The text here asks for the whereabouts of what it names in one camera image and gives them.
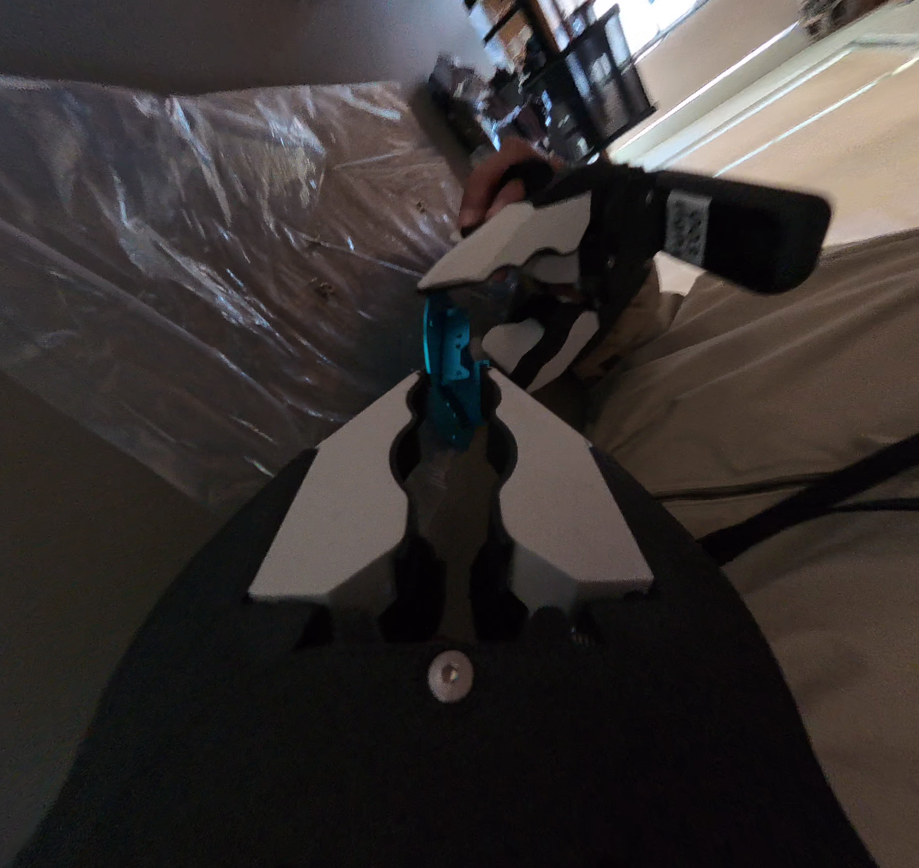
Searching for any person's beige jacket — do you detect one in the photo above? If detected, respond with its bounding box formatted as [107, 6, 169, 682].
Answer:
[574, 229, 919, 868]

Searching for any person's right forearm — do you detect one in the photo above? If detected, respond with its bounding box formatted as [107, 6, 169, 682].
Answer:
[596, 272, 690, 381]

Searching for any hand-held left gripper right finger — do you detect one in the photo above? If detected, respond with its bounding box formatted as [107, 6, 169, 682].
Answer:
[487, 371, 656, 612]

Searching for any black shoulder strap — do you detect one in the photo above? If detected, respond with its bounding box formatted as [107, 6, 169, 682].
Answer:
[661, 433, 919, 567]

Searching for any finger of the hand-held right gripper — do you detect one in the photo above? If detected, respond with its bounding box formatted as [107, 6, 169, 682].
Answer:
[415, 192, 595, 292]
[480, 308, 600, 393]

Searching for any person's right hand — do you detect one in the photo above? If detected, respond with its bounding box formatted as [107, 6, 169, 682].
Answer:
[458, 137, 568, 231]

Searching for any blue metal servo bracket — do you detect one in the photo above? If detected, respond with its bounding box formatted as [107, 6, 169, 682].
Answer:
[434, 306, 493, 449]

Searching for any grey desk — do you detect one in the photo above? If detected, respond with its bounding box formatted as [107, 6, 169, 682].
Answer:
[0, 0, 518, 868]

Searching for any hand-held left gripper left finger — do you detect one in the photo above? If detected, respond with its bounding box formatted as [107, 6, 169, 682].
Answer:
[246, 371, 426, 623]

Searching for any clear plastic bag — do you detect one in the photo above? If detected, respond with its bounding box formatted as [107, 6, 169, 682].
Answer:
[0, 74, 504, 524]

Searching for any blue round metal plate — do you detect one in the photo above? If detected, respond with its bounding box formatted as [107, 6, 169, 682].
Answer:
[420, 293, 475, 450]

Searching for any black chair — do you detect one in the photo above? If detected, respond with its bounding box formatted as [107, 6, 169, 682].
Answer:
[524, 2, 658, 158]

